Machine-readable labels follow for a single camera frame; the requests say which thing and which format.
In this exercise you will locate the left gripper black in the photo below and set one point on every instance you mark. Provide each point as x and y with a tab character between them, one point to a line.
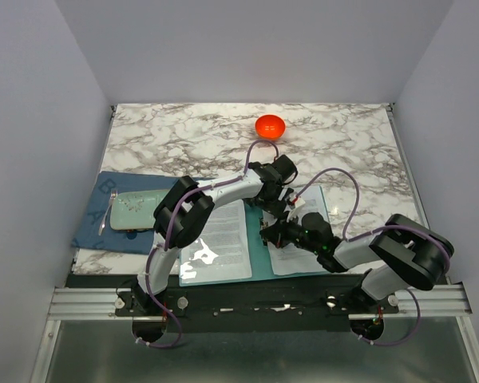
275	207

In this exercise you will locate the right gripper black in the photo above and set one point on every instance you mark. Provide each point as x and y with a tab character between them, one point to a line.
276	234

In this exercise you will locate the printed paper stack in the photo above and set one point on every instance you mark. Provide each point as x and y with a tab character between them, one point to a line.
291	260

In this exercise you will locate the teal file folder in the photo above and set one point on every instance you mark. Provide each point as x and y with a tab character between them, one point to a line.
259	256

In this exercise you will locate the printed paper sheet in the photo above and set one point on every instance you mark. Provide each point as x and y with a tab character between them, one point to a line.
220	253

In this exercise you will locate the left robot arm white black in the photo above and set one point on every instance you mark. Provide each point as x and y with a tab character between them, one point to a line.
182	214

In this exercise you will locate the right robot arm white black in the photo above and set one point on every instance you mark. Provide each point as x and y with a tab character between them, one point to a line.
412	254

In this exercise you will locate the orange bowl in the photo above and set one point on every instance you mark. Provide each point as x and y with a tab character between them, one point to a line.
270	127

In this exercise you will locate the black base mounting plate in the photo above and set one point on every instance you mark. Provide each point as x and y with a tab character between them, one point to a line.
317	302

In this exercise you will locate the light green divided plate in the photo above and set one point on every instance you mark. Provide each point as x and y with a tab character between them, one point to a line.
133	210

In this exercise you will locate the silver fork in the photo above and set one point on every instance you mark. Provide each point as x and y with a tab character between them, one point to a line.
112	197

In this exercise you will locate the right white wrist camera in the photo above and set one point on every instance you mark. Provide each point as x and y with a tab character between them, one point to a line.
295	206

